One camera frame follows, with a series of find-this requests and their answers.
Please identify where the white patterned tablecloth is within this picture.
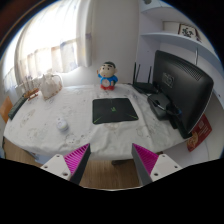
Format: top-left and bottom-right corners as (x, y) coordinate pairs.
(4, 84), (184, 160)

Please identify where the black wifi router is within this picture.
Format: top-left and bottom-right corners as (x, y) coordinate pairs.
(132, 64), (158, 94)

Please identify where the cartoon boy figurine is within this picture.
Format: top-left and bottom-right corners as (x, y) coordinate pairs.
(97, 61), (118, 90)

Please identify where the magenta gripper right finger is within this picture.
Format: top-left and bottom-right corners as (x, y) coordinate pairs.
(132, 144), (182, 186)

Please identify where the black keyboard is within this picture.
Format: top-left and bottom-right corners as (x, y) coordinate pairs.
(8, 96), (27, 120)

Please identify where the framed picture on shelf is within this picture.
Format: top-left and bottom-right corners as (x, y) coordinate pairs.
(178, 24), (198, 39)

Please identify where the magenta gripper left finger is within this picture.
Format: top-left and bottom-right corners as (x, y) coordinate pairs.
(42, 144), (91, 185)

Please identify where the white sheer curtain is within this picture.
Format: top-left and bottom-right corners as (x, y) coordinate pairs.
(2, 0), (93, 92)

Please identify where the white handbag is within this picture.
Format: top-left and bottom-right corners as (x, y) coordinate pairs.
(40, 73), (62, 100)

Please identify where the black computer monitor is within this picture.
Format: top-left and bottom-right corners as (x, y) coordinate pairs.
(148, 50), (214, 139)

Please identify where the white wall shelf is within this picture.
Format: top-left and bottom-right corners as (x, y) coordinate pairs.
(139, 0), (219, 64)

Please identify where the black mouse pad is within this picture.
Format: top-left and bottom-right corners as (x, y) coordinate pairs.
(92, 98), (138, 125)

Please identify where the red printed box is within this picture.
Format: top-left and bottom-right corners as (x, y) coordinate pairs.
(187, 114), (212, 152)

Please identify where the wooden chair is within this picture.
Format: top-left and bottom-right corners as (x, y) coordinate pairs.
(0, 96), (13, 122)

